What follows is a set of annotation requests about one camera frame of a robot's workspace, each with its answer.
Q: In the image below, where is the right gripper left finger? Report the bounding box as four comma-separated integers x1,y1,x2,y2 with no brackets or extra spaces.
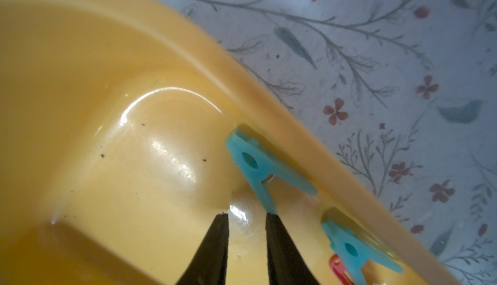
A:
177,213,229,285

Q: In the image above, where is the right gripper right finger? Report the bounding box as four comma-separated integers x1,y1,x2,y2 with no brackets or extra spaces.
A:
265,213,319,285

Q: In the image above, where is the teal clothespin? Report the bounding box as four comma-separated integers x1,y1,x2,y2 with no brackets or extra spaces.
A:
322,219,403,285
225,129,318,215

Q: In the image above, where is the yellow plastic storage box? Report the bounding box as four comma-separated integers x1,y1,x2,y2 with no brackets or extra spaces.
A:
1,0,456,284

